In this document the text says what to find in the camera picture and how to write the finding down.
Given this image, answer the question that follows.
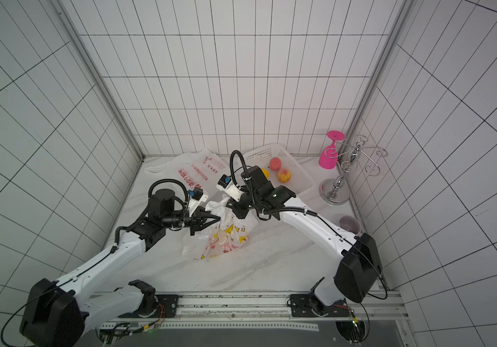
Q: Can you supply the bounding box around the silver metal glass rack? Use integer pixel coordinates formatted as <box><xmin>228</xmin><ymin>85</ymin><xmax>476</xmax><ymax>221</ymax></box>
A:
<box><xmin>319</xmin><ymin>134</ymin><xmax>389</xmax><ymax>205</ymax></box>

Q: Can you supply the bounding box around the translucent white plastic bag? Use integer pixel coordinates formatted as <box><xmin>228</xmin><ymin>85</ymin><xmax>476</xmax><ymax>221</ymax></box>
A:
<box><xmin>182</xmin><ymin>195</ymin><xmax>259</xmax><ymax>260</ymax></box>

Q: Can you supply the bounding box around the black mounting plate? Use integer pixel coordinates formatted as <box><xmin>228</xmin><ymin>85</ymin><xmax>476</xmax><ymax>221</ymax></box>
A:
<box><xmin>118</xmin><ymin>294</ymin><xmax>180</xmax><ymax>320</ymax></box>
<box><xmin>287</xmin><ymin>294</ymin><xmax>351</xmax><ymax>318</ymax></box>

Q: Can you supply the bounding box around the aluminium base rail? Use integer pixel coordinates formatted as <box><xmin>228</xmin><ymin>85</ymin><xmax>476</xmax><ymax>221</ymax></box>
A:
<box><xmin>81</xmin><ymin>289</ymin><xmax>410</xmax><ymax>335</ymax></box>

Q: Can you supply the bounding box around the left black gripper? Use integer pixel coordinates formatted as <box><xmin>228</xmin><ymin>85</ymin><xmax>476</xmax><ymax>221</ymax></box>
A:
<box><xmin>163</xmin><ymin>206</ymin><xmax>221</xmax><ymax>236</ymax></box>

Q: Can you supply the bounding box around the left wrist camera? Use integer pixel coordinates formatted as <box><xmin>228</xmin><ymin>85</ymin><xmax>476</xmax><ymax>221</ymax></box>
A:
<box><xmin>188</xmin><ymin>187</ymin><xmax>209</xmax><ymax>216</ymax></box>

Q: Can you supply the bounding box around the pale pink mug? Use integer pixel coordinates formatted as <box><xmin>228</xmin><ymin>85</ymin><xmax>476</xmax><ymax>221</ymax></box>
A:
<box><xmin>339</xmin><ymin>215</ymin><xmax>362</xmax><ymax>235</ymax></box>

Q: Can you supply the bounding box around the orange pink peach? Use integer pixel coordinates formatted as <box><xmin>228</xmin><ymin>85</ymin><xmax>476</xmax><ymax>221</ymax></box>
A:
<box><xmin>277</xmin><ymin>169</ymin><xmax>292</xmax><ymax>183</ymax></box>

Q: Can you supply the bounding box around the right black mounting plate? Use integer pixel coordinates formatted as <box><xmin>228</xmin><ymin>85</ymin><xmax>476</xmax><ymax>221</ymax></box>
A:
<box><xmin>287</xmin><ymin>294</ymin><xmax>351</xmax><ymax>318</ymax></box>

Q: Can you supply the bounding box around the white perforated plastic basket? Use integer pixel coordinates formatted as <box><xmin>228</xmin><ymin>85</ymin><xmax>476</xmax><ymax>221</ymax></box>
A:
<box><xmin>244</xmin><ymin>143</ymin><xmax>314</xmax><ymax>195</ymax></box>

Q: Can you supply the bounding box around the pink plastic wine glass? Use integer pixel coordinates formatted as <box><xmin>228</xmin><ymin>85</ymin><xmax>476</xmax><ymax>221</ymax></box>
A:
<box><xmin>319</xmin><ymin>130</ymin><xmax>345</xmax><ymax>170</ymax></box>

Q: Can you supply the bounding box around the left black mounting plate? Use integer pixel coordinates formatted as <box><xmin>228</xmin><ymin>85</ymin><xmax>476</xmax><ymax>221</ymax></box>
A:
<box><xmin>118</xmin><ymin>294</ymin><xmax>180</xmax><ymax>320</ymax></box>

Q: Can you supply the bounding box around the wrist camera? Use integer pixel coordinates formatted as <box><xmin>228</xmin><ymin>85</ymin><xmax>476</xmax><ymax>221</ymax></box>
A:
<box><xmin>216</xmin><ymin>174</ymin><xmax>243</xmax><ymax>202</ymax></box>
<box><xmin>188</xmin><ymin>187</ymin><xmax>209</xmax><ymax>216</ymax></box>

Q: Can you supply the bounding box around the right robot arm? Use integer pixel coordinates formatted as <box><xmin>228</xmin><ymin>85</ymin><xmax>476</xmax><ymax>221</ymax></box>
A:
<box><xmin>217</xmin><ymin>150</ymin><xmax>382</xmax><ymax>307</ymax></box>

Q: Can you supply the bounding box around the white bag with red print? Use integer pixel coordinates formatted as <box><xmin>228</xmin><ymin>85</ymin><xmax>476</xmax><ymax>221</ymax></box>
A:
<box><xmin>144</xmin><ymin>147</ymin><xmax>230</xmax><ymax>198</ymax></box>

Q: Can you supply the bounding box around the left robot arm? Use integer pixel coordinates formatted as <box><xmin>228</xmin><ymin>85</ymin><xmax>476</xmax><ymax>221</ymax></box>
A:
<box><xmin>19</xmin><ymin>179</ymin><xmax>220</xmax><ymax>346</ymax></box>

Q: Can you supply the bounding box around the pink peach top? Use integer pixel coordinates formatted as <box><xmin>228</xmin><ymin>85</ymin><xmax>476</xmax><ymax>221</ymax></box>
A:
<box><xmin>269</xmin><ymin>157</ymin><xmax>283</xmax><ymax>171</ymax></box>

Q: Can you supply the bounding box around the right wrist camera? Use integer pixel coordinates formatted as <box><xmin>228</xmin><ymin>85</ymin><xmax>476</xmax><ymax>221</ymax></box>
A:
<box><xmin>216</xmin><ymin>174</ymin><xmax>243</xmax><ymax>202</ymax></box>

